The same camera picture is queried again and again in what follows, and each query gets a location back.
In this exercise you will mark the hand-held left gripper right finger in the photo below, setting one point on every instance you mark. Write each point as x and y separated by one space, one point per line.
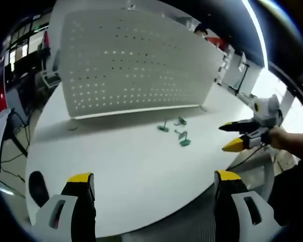
240 209

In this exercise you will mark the white cart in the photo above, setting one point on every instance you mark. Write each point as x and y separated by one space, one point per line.
48 73

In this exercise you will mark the white perforated mounting plate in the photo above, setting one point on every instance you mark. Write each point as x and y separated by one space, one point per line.
131 65

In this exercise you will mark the green hook assembly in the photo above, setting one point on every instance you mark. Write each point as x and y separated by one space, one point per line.
164 126
179 122
183 139

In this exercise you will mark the black frame stand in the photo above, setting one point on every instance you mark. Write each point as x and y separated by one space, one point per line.
241 75

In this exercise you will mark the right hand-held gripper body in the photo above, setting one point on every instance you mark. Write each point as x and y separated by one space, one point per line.
266 111

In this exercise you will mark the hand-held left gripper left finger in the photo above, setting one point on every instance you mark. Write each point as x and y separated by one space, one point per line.
75 206

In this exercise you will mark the person's right hand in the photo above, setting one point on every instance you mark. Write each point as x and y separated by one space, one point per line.
280 137

